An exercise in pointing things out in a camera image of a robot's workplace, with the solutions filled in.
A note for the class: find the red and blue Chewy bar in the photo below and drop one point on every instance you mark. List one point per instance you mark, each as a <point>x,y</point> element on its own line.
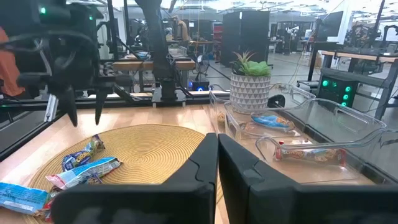
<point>311,154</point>
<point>87,171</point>

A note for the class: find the black monitor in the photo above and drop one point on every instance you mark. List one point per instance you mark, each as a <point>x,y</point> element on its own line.
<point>331,25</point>

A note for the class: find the succulent in patterned white pot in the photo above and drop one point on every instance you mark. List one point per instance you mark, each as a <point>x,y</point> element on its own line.
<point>250,90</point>

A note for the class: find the wooden table with black legs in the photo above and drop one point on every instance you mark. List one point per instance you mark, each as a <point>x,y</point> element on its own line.
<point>149,65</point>

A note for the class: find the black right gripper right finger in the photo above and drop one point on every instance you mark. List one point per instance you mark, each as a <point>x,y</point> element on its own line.
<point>280,202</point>

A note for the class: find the tall black cabinet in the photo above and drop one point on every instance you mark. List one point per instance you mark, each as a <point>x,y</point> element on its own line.
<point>245,34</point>

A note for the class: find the wooden desk with black legs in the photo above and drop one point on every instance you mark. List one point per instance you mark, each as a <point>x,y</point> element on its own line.
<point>357,56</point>

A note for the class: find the blue chocolate chip granola bar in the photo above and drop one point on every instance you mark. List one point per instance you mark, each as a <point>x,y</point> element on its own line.
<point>21,197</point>

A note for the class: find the black computer with lights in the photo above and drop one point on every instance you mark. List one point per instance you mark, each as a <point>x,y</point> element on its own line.
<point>337,88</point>
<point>199,84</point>

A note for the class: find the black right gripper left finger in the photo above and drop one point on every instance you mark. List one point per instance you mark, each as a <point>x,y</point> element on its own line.
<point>140,202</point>

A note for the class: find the round woven yellow placemat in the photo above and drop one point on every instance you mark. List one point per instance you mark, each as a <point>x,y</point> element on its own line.
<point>146,149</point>

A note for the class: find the blue and orange granola bar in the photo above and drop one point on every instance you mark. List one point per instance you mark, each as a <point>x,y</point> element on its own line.
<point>272,121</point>

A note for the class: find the orange brown granola bar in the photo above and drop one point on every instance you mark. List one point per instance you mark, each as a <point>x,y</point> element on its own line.
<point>247,126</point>

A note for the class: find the blue and brown Chewy bar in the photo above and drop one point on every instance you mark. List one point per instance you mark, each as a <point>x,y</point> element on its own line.
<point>77,158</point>

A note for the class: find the black aluminium frame rails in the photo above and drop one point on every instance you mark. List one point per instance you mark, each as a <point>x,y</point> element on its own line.
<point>192,99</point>

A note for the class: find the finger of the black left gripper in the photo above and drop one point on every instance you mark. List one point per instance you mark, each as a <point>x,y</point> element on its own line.
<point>70,104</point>
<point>100,104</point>

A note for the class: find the black aluminium table beam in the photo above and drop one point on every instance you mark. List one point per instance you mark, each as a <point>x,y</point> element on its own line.
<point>18,137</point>

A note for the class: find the silver aluminium bracket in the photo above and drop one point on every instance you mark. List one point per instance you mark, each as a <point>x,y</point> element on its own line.
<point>51,109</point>

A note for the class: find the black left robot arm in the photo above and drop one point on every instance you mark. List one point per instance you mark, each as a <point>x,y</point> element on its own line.
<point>155,46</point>

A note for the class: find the person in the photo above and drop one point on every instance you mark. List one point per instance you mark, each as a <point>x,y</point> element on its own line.
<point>9,68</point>
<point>183,31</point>

